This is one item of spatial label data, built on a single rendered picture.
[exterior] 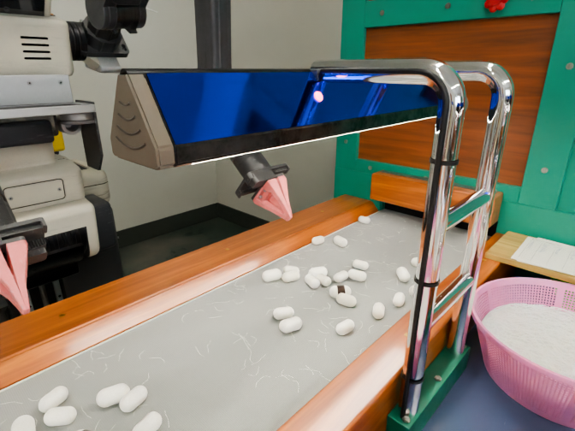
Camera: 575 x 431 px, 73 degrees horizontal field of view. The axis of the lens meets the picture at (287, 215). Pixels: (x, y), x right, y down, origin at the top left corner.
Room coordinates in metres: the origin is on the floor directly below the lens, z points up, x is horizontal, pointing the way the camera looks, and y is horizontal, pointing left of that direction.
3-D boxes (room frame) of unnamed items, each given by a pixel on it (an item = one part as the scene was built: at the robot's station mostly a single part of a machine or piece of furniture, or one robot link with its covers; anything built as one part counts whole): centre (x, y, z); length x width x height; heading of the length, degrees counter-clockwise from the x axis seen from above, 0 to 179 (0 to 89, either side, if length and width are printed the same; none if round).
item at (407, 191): (0.89, -0.35, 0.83); 0.30 x 0.06 x 0.07; 47
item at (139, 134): (0.53, -0.09, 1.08); 0.62 x 0.08 x 0.07; 137
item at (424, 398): (0.47, -0.14, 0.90); 0.20 x 0.19 x 0.45; 137
